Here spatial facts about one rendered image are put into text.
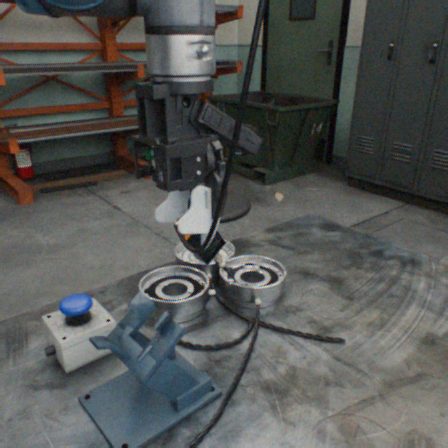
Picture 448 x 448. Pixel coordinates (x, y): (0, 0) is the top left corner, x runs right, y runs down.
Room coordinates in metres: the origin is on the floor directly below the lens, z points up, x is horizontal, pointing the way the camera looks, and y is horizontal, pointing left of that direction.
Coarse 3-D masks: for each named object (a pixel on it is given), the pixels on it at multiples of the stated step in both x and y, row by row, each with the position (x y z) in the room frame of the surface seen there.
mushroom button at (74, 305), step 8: (72, 296) 0.46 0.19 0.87; (80, 296) 0.45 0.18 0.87; (88, 296) 0.46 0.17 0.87; (64, 304) 0.44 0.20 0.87; (72, 304) 0.44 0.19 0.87; (80, 304) 0.44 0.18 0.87; (88, 304) 0.44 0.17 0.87; (64, 312) 0.43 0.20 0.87; (72, 312) 0.43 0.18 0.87; (80, 312) 0.43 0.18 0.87
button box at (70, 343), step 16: (96, 304) 0.48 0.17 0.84; (48, 320) 0.44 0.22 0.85; (64, 320) 0.44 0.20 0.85; (80, 320) 0.44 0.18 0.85; (96, 320) 0.44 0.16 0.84; (112, 320) 0.44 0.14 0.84; (48, 336) 0.44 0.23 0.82; (64, 336) 0.41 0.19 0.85; (80, 336) 0.41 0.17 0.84; (48, 352) 0.42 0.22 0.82; (64, 352) 0.40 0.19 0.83; (80, 352) 0.41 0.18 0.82; (96, 352) 0.42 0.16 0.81; (64, 368) 0.40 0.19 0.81
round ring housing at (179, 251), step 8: (224, 240) 0.69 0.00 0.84; (176, 248) 0.66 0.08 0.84; (184, 248) 0.68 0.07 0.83; (224, 248) 0.68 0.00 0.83; (232, 248) 0.66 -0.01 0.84; (176, 256) 0.63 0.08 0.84; (192, 256) 0.65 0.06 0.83; (232, 256) 0.63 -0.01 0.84; (176, 264) 0.63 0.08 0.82; (184, 264) 0.61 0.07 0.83; (192, 264) 0.60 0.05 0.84; (200, 264) 0.60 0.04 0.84; (208, 264) 0.60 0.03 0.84; (216, 264) 0.61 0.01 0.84; (208, 272) 0.60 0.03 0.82; (216, 272) 0.61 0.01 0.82; (216, 280) 0.61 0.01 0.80
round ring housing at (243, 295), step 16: (240, 256) 0.63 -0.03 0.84; (256, 256) 0.63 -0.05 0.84; (224, 272) 0.59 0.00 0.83; (240, 272) 0.59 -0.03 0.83; (256, 272) 0.60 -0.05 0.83; (224, 288) 0.55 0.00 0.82; (240, 288) 0.53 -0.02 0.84; (256, 288) 0.53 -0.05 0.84; (272, 288) 0.54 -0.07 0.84; (240, 304) 0.54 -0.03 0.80; (272, 304) 0.55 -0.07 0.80
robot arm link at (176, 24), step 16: (144, 0) 0.46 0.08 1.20; (160, 0) 0.47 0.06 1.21; (176, 0) 0.46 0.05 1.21; (192, 0) 0.47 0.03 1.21; (208, 0) 0.48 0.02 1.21; (144, 16) 0.49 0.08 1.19; (160, 16) 0.47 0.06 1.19; (176, 16) 0.46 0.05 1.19; (192, 16) 0.47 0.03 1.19; (208, 16) 0.48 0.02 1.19; (160, 32) 0.47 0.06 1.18; (176, 32) 0.46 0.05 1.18; (192, 32) 0.47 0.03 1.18; (208, 32) 0.48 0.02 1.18
